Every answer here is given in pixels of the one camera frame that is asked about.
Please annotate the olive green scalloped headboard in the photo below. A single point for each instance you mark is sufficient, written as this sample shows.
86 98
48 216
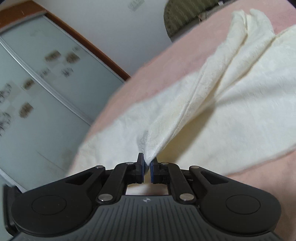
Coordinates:
181 15

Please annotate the frosted glass wardrobe door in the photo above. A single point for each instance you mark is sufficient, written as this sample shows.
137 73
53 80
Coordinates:
52 89

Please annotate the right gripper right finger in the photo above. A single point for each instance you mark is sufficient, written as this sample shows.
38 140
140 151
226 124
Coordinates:
159 172

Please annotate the pink bed blanket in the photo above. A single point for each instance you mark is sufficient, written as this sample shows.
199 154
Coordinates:
187 55

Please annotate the wall switch plate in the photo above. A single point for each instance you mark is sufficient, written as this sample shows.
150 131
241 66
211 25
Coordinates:
135 4

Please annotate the cream white pants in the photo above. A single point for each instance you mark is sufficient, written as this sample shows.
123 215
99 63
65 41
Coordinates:
237 111

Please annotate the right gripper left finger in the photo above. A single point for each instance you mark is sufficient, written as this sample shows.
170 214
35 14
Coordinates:
136 171

